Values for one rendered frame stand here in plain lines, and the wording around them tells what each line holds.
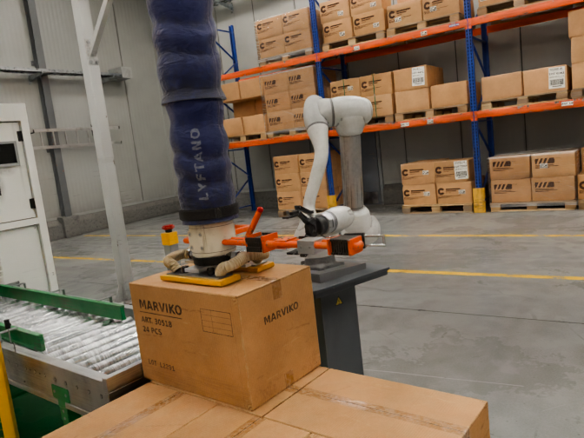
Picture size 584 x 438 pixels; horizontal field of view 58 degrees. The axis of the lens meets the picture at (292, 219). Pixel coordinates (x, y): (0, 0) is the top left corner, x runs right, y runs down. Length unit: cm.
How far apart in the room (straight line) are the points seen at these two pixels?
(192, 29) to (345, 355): 170
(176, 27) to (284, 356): 121
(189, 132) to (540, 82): 727
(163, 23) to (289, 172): 858
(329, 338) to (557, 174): 646
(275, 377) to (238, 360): 17
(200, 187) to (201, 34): 53
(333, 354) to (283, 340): 80
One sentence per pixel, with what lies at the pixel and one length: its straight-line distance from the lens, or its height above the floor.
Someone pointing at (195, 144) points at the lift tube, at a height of 144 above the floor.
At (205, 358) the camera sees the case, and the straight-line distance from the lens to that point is 192.
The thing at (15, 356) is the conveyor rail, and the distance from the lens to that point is 287.
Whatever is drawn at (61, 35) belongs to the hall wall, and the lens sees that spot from 1309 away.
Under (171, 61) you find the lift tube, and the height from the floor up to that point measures 173.
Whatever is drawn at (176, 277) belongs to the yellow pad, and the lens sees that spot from 200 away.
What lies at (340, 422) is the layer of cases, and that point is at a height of 54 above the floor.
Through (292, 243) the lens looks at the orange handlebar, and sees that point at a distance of 172.
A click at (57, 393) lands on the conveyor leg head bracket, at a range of 258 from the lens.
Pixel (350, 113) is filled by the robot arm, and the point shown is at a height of 152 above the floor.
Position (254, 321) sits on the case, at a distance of 178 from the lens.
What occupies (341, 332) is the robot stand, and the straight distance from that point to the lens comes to 269.
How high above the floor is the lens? 140
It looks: 8 degrees down
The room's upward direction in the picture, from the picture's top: 7 degrees counter-clockwise
